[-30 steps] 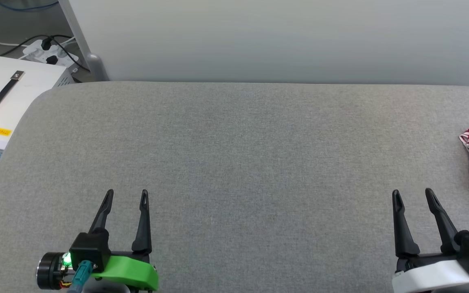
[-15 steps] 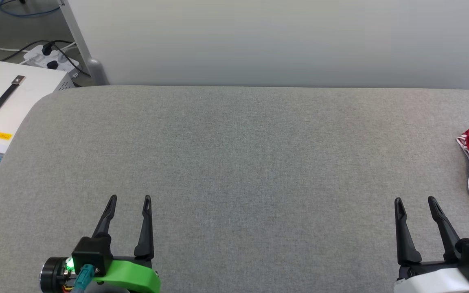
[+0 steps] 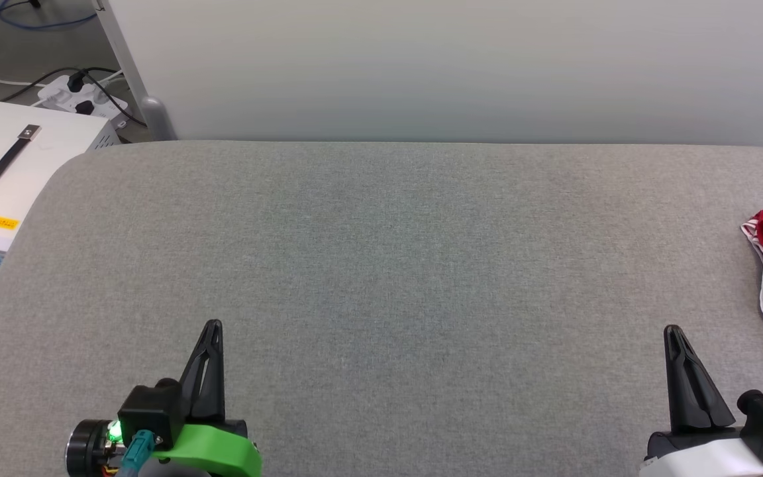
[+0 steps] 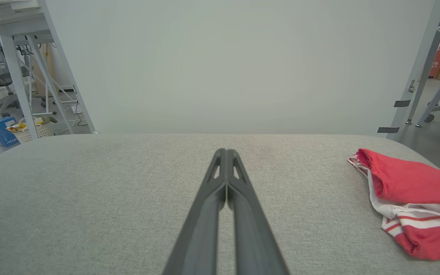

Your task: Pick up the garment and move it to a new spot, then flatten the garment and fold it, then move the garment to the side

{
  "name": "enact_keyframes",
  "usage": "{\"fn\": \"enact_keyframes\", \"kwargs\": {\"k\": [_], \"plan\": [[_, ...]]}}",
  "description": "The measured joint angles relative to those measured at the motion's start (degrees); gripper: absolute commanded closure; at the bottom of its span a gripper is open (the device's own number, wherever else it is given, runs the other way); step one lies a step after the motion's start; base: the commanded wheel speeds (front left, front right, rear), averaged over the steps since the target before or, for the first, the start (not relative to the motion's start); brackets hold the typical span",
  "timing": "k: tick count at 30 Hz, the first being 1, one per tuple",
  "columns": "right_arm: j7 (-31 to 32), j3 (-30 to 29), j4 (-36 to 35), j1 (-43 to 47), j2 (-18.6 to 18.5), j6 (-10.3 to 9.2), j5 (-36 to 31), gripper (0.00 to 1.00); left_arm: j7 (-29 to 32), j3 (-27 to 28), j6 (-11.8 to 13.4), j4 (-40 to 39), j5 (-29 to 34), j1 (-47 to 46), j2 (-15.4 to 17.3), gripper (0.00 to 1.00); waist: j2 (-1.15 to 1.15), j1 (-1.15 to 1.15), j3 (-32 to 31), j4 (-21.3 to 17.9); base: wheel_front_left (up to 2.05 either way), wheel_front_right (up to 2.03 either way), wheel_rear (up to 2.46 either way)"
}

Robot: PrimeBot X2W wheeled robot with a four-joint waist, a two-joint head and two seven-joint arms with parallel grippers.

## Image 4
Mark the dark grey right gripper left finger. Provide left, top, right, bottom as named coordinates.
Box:
left=162, top=149, right=227, bottom=275

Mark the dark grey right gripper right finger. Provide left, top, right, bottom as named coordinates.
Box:
left=226, top=149, right=290, bottom=275

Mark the red and white jersey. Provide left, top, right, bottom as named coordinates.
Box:
left=348, top=148, right=440, bottom=261

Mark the grey fabric sofa cushion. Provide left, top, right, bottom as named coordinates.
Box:
left=0, top=133, right=440, bottom=275

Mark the white partition board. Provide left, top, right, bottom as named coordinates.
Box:
left=39, top=0, right=440, bottom=135

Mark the white perforated waste basket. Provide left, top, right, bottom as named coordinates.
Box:
left=12, top=121, right=55, bottom=144

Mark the yellow snack wrapper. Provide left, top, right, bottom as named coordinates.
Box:
left=6, top=122, right=39, bottom=133

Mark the blue cardboard box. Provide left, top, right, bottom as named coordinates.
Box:
left=0, top=116, right=19, bottom=148

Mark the grey office chair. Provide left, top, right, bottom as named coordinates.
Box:
left=0, top=66, right=30, bottom=119

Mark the white metal desk frame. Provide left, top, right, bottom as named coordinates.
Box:
left=0, top=0, right=79, bottom=139

